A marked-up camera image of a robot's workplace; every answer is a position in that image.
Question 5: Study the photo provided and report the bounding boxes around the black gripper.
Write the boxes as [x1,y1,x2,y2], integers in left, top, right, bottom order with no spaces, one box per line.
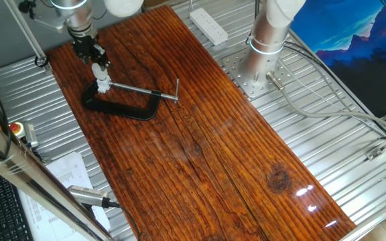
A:
[71,33,111,70]

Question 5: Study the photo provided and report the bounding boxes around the small white cap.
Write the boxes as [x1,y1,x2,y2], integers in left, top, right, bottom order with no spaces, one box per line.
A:
[91,62,109,82]

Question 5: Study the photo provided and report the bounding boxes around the white lamp socket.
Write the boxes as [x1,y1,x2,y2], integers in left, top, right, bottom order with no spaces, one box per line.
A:
[96,77,113,94]

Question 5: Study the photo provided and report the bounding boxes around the black metal C-clamp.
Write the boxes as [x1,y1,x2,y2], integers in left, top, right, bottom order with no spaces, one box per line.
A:
[80,78,180,122]

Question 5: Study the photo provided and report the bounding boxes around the red emergency stop button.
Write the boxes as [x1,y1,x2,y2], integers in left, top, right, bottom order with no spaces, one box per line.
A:
[8,121,39,149]

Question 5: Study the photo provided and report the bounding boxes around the printed paper sheets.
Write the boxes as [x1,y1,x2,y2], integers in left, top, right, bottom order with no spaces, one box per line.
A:
[17,152,112,241]

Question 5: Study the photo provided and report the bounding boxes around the white power strip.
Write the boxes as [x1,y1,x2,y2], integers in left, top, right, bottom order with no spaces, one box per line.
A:
[189,7,229,46]

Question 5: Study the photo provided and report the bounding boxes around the brown wooden board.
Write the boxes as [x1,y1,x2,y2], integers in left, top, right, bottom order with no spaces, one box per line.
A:
[47,5,357,241]

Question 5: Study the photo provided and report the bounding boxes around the blue mountain picture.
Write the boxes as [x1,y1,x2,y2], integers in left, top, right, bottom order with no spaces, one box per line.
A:
[289,0,386,118]

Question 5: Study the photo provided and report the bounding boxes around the aluminium frame pole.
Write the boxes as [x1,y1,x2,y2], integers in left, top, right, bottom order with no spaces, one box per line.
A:
[3,0,54,73]

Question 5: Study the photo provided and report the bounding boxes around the shiny metal frame bar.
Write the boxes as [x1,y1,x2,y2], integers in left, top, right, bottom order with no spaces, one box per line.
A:
[0,106,113,241]

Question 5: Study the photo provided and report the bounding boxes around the silver ribbed camera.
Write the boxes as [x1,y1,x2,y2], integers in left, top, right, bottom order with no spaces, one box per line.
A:
[67,185,111,209]

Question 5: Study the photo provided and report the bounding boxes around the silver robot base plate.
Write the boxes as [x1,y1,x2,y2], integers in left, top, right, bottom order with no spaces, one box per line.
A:
[222,50,294,99]

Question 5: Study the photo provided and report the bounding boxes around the black camera cable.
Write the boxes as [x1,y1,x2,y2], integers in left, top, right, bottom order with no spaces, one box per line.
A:
[107,199,141,241]

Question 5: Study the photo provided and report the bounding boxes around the thick grey robot cable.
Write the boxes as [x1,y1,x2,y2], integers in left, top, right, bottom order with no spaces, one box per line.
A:
[265,71,386,139]

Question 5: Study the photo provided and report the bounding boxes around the thin white cable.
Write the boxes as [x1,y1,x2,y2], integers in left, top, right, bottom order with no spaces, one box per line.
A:
[277,59,386,137]

